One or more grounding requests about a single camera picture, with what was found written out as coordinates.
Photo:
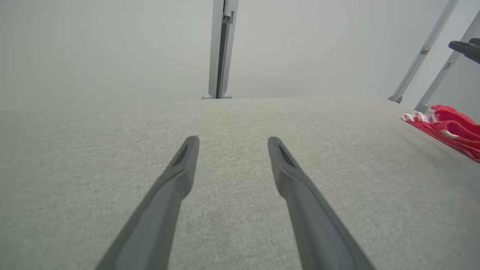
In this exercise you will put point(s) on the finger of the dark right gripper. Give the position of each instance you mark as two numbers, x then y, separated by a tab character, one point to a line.
476	41
470	50

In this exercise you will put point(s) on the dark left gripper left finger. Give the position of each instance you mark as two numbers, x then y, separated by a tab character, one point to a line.
161	210

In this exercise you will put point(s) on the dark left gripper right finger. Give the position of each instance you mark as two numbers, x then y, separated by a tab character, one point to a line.
311	217

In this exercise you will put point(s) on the small red white garment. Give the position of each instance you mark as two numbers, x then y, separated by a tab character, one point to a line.
455	129

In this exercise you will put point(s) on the grey slanted metal strut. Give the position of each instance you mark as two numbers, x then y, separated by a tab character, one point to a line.
425	48
446	67

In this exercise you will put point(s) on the grey upright wall post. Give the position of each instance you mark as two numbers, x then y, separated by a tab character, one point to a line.
217	45

